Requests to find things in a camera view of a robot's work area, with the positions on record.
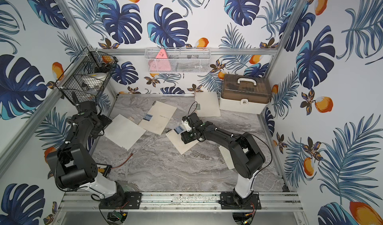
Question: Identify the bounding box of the torn cream page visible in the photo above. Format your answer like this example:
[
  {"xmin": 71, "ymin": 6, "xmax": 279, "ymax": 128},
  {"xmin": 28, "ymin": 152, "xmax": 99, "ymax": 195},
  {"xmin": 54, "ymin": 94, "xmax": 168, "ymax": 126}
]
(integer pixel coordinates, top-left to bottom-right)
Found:
[
  {"xmin": 105, "ymin": 114, "xmax": 146, "ymax": 150},
  {"xmin": 218, "ymin": 146, "xmax": 234, "ymax": 170}
]

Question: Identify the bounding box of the large cream spiral notebook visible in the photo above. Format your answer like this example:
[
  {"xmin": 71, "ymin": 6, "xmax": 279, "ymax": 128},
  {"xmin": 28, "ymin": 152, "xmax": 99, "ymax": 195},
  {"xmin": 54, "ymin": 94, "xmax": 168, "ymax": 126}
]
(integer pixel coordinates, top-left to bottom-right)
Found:
[{"xmin": 139, "ymin": 101, "xmax": 177, "ymax": 135}]

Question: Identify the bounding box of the B5 spiral notebook blue label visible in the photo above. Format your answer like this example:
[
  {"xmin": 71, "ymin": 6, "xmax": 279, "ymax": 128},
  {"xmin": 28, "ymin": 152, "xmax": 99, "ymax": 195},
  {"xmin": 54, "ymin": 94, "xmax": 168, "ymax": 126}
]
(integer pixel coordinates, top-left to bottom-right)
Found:
[{"xmin": 166, "ymin": 125, "xmax": 198, "ymax": 154}]

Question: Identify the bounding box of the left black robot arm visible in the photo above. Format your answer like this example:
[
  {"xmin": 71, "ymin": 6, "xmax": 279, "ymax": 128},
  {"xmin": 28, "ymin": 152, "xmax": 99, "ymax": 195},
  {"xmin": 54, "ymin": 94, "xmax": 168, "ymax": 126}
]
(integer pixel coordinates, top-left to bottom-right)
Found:
[{"xmin": 46, "ymin": 92, "xmax": 125, "ymax": 203}]

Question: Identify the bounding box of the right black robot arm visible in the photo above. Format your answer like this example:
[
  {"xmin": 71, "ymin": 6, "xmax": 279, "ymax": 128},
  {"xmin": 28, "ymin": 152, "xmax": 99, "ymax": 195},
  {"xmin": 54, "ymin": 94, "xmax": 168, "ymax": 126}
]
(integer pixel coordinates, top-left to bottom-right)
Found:
[{"xmin": 181, "ymin": 113, "xmax": 266, "ymax": 201}]

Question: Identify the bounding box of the cream notebook green label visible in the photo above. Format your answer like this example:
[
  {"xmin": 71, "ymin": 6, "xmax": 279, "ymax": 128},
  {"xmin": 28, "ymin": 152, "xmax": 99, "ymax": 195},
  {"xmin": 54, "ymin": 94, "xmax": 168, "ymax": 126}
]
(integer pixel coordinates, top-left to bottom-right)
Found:
[{"xmin": 194, "ymin": 92, "xmax": 221, "ymax": 117}]

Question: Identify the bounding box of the orange black small tool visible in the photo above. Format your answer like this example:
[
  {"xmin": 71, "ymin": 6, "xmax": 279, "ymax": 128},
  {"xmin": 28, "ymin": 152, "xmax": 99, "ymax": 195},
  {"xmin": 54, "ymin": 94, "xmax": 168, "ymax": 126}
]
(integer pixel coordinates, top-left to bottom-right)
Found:
[{"xmin": 97, "ymin": 164, "xmax": 112, "ymax": 178}]

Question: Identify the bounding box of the white storage box brown lid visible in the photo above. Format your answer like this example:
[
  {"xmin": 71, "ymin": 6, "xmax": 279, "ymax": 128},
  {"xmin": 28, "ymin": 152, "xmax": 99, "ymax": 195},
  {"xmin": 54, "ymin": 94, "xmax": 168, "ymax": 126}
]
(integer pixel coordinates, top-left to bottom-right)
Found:
[{"xmin": 219, "ymin": 74, "xmax": 271, "ymax": 114}]

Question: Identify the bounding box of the pink triangle ruler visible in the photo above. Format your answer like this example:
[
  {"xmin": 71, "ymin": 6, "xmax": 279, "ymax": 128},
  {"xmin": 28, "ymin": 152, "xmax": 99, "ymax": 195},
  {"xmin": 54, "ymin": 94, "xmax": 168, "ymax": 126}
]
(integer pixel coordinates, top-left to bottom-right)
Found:
[{"xmin": 148, "ymin": 49, "xmax": 172, "ymax": 73}]

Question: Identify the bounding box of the black wire basket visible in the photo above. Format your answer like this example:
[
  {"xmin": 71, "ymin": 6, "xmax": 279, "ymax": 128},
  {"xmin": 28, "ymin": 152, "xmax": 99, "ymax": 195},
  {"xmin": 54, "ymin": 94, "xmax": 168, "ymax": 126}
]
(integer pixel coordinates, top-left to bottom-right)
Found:
[{"xmin": 54, "ymin": 47, "xmax": 118, "ymax": 105}]

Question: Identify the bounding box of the clear wall shelf basket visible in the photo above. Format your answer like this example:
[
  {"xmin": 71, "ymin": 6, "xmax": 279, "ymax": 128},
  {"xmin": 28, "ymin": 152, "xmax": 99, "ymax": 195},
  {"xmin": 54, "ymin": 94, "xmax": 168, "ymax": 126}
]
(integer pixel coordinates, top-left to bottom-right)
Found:
[{"xmin": 145, "ymin": 47, "xmax": 211, "ymax": 73}]

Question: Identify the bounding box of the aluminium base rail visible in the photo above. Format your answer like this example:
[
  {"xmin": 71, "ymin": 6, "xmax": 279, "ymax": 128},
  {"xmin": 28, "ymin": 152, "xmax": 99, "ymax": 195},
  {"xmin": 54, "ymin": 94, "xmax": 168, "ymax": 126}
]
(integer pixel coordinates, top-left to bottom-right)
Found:
[{"xmin": 58, "ymin": 192, "xmax": 303, "ymax": 213}]

